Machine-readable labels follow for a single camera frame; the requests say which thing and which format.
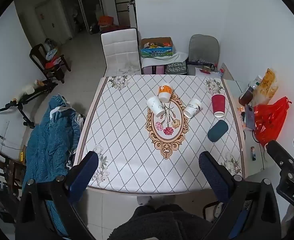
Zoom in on grey padded chair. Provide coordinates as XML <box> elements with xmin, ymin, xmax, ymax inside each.
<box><xmin>187</xmin><ymin>34</ymin><xmax>220</xmax><ymax>76</ymax></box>

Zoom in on orange box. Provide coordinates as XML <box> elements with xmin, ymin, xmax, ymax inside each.
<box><xmin>98</xmin><ymin>16</ymin><xmax>114</xmax><ymax>27</ymax></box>

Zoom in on white padded chair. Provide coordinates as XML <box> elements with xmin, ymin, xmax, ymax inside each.
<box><xmin>101</xmin><ymin>28</ymin><xmax>142</xmax><ymax>77</ymax></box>

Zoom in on yellow snack packet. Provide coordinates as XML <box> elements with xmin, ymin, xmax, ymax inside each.
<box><xmin>252</xmin><ymin>68</ymin><xmax>279</xmax><ymax>105</ymax></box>

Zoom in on black long tool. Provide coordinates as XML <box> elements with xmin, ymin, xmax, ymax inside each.
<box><xmin>186</xmin><ymin>59</ymin><xmax>219</xmax><ymax>71</ymax></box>

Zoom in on brown wooden chair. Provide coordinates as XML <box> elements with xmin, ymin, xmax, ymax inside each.
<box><xmin>0</xmin><ymin>141</ymin><xmax>26</xmax><ymax>200</ymax></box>

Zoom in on dark wooden chair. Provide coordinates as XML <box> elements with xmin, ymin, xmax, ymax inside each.
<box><xmin>29</xmin><ymin>43</ymin><xmax>71</xmax><ymax>83</ymax></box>

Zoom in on black exercise stand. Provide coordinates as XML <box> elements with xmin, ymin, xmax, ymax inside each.
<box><xmin>0</xmin><ymin>79</ymin><xmax>58</xmax><ymax>128</ymax></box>

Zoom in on dark teal oval case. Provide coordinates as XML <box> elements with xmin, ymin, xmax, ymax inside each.
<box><xmin>207</xmin><ymin>120</ymin><xmax>229</xmax><ymax>143</ymax></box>

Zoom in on glass side table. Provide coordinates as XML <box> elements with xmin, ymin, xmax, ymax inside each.
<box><xmin>222</xmin><ymin>78</ymin><xmax>278</xmax><ymax>178</ymax></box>

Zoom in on person's dark fleece trousers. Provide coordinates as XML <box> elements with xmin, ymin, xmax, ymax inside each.
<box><xmin>107</xmin><ymin>204</ymin><xmax>212</xmax><ymax>240</ymax></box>

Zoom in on brown glass jar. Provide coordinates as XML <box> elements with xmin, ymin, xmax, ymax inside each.
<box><xmin>238</xmin><ymin>86</ymin><xmax>255</xmax><ymax>105</ymax></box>

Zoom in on pile of clothes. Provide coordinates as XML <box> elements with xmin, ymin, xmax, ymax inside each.
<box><xmin>44</xmin><ymin>38</ymin><xmax>62</xmax><ymax>68</ymax></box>

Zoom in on red plastic bag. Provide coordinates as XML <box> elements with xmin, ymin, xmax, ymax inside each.
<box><xmin>253</xmin><ymin>96</ymin><xmax>292</xmax><ymax>147</ymax></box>

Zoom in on orange and white paper cup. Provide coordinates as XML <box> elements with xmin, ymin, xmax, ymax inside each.
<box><xmin>158</xmin><ymin>83</ymin><xmax>173</xmax><ymax>103</ymax></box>

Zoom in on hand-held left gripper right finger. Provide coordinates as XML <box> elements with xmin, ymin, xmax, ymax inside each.
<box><xmin>199</xmin><ymin>151</ymin><xmax>281</xmax><ymax>240</ymax></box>

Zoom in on blue quilted jacket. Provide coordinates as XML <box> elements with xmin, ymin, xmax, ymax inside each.
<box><xmin>23</xmin><ymin>94</ymin><xmax>87</xmax><ymax>238</ymax></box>

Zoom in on pink storage box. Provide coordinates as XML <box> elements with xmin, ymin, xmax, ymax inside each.
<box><xmin>141</xmin><ymin>65</ymin><xmax>165</xmax><ymax>75</ymax></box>

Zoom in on red paper cup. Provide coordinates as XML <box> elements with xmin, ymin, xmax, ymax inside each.
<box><xmin>211</xmin><ymin>94</ymin><xmax>226</xmax><ymax>118</ymax></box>

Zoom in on grey smartphone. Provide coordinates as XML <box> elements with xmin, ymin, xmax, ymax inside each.
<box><xmin>245</xmin><ymin>104</ymin><xmax>257</xmax><ymax>130</ymax></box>

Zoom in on plain white paper cup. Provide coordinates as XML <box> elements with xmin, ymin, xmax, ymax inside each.
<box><xmin>146</xmin><ymin>96</ymin><xmax>165</xmax><ymax>118</ymax></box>

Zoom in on black white patterned bag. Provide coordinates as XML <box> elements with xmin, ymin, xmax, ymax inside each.
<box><xmin>165</xmin><ymin>61</ymin><xmax>188</xmax><ymax>75</ymax></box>

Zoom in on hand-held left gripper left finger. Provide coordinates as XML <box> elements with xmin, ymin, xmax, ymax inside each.
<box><xmin>15</xmin><ymin>151</ymin><xmax>99</xmax><ymax>240</ymax></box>

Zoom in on printed cardboard box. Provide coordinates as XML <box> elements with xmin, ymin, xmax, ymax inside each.
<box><xmin>140</xmin><ymin>37</ymin><xmax>174</xmax><ymax>58</ymax></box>

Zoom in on white paper cup dark print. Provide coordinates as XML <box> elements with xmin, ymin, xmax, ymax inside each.
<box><xmin>183</xmin><ymin>98</ymin><xmax>203</xmax><ymax>119</ymax></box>

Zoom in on diamond patterned floral tablecloth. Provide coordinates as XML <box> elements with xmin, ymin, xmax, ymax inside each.
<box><xmin>73</xmin><ymin>74</ymin><xmax>245</xmax><ymax>194</ymax></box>

